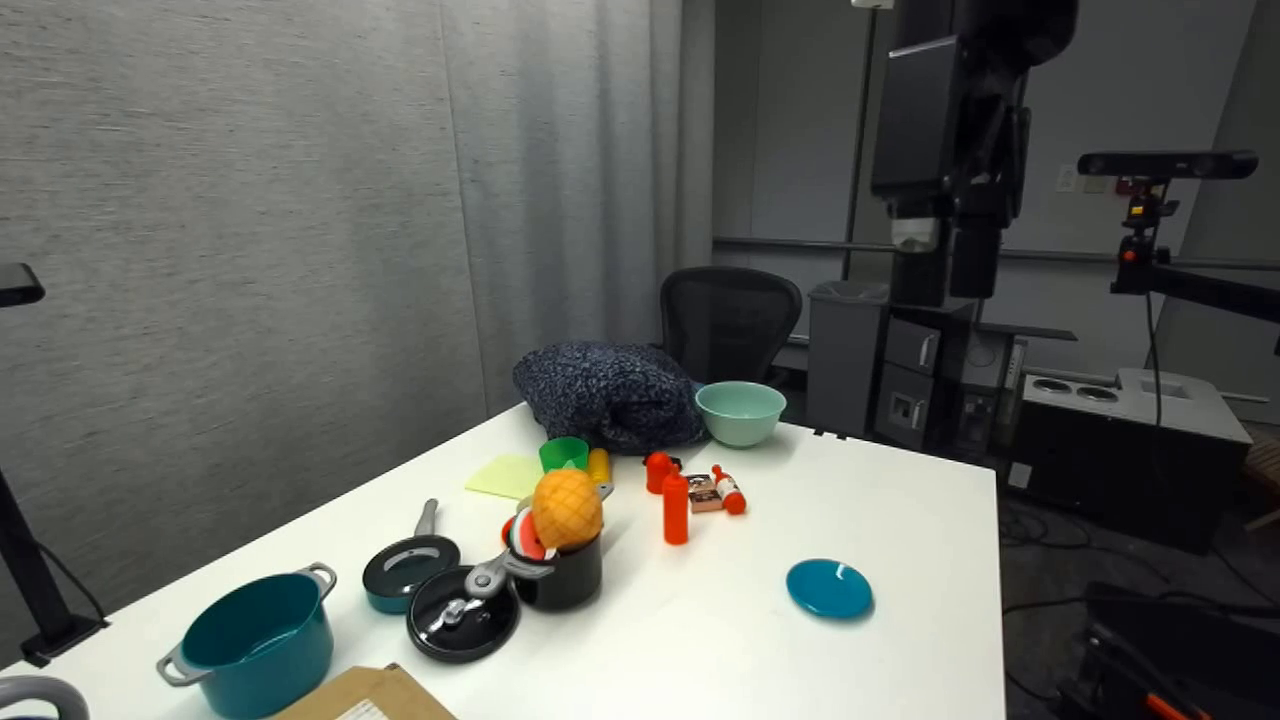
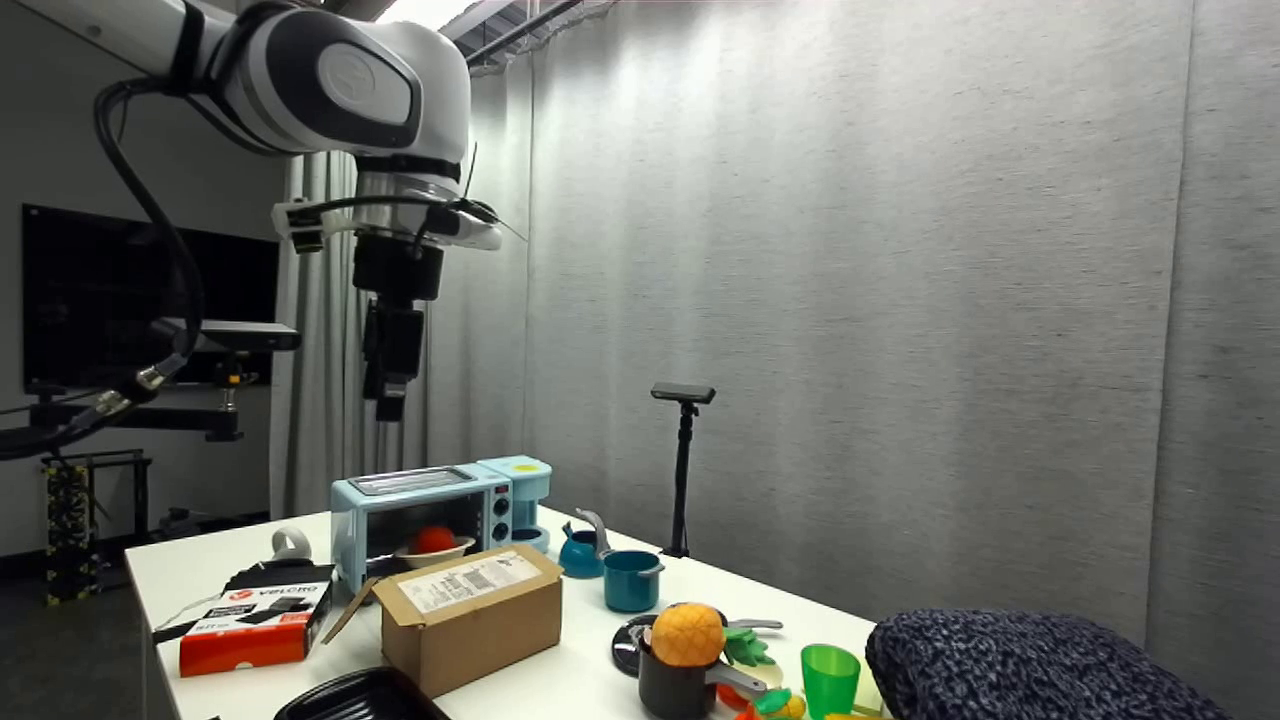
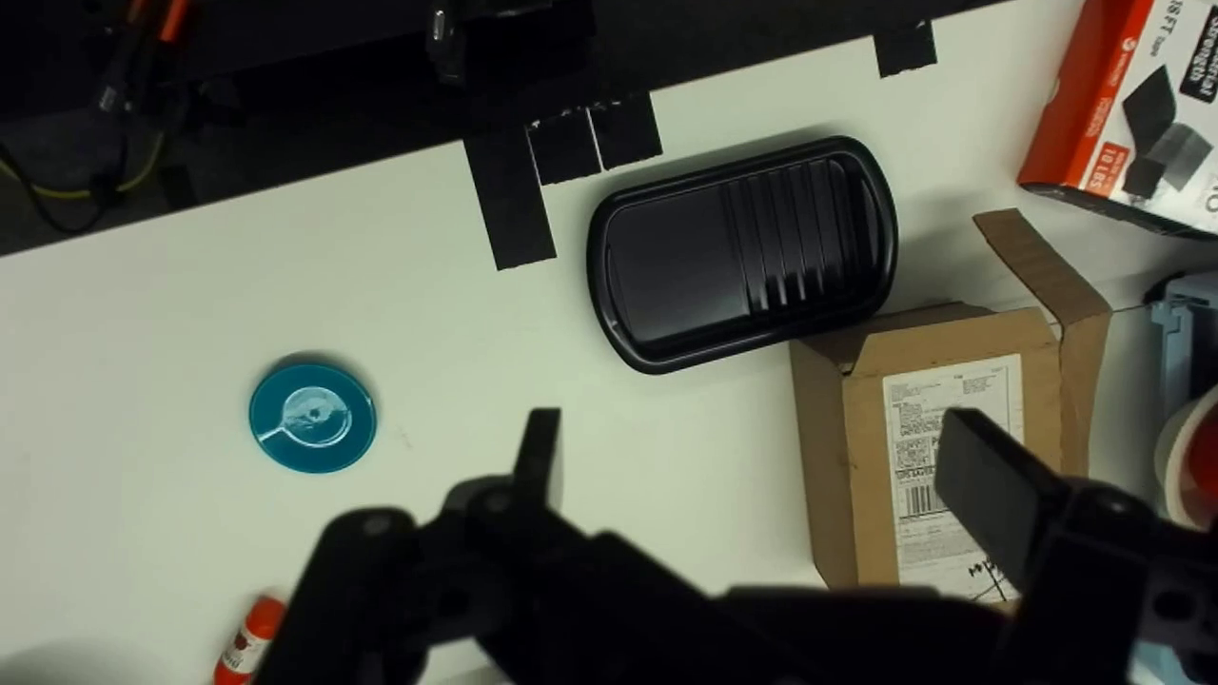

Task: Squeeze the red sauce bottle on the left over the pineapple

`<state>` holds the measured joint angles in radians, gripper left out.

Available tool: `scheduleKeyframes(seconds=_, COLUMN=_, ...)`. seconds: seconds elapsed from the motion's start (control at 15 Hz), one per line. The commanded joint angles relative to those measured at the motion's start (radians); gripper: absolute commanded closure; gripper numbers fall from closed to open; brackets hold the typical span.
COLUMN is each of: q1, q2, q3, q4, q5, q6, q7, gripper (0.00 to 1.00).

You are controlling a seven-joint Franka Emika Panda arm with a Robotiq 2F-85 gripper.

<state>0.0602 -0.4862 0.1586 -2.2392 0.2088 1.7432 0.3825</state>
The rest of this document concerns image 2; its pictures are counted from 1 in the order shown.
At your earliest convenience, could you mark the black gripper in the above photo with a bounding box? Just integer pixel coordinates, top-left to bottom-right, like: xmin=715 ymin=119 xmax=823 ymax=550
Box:
xmin=348 ymin=231 xmax=447 ymax=426

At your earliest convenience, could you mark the orange toy pineapple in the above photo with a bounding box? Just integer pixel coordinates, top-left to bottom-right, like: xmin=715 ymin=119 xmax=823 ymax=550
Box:
xmin=649 ymin=599 xmax=730 ymax=672

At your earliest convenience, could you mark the grey curtain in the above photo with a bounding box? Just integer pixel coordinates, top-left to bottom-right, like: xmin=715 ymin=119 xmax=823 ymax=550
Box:
xmin=265 ymin=143 xmax=534 ymax=527

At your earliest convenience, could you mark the light blue toy oven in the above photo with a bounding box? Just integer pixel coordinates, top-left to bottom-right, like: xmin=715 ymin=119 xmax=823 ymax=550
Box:
xmin=326 ymin=453 xmax=557 ymax=598

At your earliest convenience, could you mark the grey round cup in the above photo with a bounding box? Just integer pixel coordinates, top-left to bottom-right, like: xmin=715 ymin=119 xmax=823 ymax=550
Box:
xmin=268 ymin=525 xmax=317 ymax=564

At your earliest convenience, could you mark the black handheld device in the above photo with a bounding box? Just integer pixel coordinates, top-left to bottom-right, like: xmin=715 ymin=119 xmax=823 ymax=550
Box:
xmin=216 ymin=555 xmax=336 ymax=599

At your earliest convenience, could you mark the brown cardboard box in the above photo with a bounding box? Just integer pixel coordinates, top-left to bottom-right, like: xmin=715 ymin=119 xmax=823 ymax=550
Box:
xmin=367 ymin=542 xmax=566 ymax=700

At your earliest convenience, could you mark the black monitor screen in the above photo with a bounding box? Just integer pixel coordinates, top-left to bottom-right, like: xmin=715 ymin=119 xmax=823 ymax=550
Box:
xmin=17 ymin=199 xmax=285 ymax=401

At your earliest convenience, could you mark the red and black box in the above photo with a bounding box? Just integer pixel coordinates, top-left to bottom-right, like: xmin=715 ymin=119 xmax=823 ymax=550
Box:
xmin=177 ymin=581 xmax=333 ymax=681

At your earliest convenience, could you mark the black tray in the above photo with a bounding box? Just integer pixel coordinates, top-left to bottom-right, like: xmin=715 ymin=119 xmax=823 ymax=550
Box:
xmin=273 ymin=664 xmax=454 ymax=720

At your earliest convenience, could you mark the metal equipment rack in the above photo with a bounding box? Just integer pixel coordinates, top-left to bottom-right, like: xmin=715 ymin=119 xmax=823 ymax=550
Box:
xmin=37 ymin=448 xmax=150 ymax=609

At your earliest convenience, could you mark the green toy leafy vegetable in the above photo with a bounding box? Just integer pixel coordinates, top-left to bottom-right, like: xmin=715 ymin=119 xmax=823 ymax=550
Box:
xmin=725 ymin=630 xmax=780 ymax=672

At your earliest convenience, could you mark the green and yellow toy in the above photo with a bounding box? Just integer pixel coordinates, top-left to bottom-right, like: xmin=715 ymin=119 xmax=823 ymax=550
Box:
xmin=752 ymin=686 xmax=811 ymax=720

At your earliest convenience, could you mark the green plastic cup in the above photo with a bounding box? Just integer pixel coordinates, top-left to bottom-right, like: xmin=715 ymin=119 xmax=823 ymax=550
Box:
xmin=796 ymin=641 xmax=862 ymax=720

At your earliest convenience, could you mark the dark knitted cloth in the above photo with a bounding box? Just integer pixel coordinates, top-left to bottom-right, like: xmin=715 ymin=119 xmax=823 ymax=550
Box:
xmin=862 ymin=605 xmax=1230 ymax=720

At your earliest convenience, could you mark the black stereo camera bar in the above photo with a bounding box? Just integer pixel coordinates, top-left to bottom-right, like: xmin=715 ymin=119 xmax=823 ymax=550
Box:
xmin=154 ymin=316 xmax=305 ymax=360

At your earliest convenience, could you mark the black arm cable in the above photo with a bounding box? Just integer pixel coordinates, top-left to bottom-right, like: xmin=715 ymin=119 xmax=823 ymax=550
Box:
xmin=0 ymin=76 xmax=209 ymax=465

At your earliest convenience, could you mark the teal kettle with grey handle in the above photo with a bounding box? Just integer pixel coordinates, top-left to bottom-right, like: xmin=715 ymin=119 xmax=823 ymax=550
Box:
xmin=557 ymin=507 xmax=615 ymax=581

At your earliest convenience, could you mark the teal pot with grey handles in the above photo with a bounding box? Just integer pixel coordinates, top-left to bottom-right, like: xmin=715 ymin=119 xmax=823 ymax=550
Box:
xmin=598 ymin=550 xmax=666 ymax=618

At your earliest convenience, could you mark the ceiling light rail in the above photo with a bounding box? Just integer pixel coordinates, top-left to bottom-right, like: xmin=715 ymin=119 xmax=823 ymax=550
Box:
xmin=437 ymin=0 xmax=594 ymax=68

